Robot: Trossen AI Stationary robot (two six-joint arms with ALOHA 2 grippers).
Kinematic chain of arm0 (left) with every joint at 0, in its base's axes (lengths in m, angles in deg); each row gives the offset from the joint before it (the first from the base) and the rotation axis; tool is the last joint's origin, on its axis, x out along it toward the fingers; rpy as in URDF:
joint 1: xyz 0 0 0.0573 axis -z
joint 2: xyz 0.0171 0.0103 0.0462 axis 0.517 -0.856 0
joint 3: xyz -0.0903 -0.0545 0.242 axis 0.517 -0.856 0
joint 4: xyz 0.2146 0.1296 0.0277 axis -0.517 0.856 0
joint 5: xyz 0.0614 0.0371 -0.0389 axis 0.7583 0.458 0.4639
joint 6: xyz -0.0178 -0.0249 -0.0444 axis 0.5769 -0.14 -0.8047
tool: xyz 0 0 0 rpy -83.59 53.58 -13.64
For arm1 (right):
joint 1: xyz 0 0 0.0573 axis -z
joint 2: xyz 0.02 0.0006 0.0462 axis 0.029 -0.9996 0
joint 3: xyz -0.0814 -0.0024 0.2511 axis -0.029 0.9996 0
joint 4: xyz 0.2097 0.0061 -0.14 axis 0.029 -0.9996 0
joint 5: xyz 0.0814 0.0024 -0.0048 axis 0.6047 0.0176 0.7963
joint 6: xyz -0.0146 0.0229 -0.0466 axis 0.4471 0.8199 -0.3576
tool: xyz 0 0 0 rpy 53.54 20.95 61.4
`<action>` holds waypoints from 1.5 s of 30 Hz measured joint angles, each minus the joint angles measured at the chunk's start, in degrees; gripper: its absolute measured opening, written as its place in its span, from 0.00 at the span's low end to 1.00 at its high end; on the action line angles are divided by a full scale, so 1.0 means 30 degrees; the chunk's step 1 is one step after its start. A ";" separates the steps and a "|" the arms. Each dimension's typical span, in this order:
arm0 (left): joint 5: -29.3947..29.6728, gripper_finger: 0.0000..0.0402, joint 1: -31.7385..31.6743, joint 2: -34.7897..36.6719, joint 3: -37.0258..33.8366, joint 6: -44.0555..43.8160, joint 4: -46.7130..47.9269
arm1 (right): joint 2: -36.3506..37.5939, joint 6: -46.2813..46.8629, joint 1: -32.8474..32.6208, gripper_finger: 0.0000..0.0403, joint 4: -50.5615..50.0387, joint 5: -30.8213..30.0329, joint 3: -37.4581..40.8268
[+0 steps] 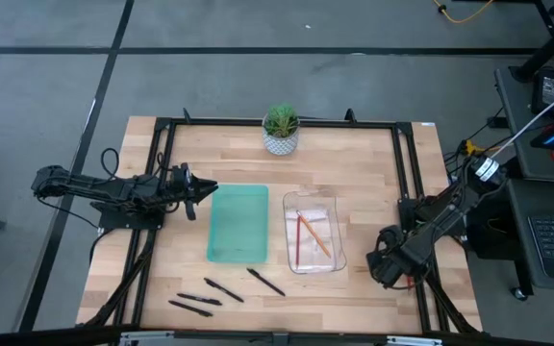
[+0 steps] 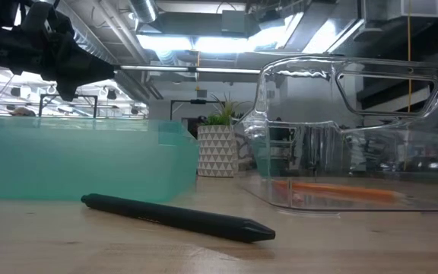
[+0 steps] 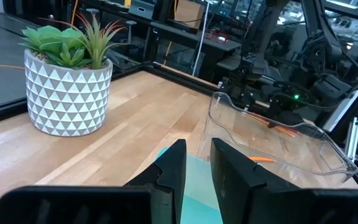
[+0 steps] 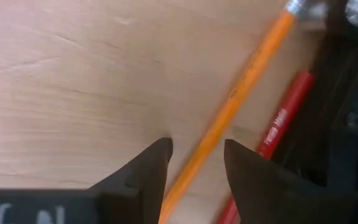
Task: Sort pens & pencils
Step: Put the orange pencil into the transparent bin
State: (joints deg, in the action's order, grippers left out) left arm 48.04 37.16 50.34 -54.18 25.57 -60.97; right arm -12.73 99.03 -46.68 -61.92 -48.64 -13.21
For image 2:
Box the bright ceiling light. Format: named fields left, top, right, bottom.
left=137, top=33, right=294, bottom=55

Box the clear plastic bin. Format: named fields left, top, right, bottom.
left=236, top=56, right=438, bottom=212

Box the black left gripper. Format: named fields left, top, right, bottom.
left=0, top=0, right=116, bottom=102

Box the green spiky plant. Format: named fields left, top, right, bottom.
left=202, top=93, right=247, bottom=127

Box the orange pencil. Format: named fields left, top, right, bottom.
left=274, top=180, right=405, bottom=204

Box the silver horizontal pipe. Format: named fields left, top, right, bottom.
left=119, top=65, right=262, bottom=75

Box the black background frame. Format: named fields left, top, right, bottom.
left=170, top=98, right=221, bottom=122

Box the yellow hanging cord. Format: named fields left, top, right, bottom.
left=406, top=0, right=413, bottom=114
left=195, top=50, right=202, bottom=91

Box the silver ventilation duct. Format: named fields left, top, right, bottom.
left=129, top=0, right=160, bottom=24

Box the white grey patterned pot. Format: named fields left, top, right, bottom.
left=197, top=125, right=240, bottom=178

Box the teal plastic bin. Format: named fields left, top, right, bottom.
left=0, top=116, right=200, bottom=202

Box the black pen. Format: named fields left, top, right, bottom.
left=81, top=193, right=277, bottom=244

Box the person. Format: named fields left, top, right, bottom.
left=8, top=107, right=37, bottom=117
left=186, top=115, right=209, bottom=140

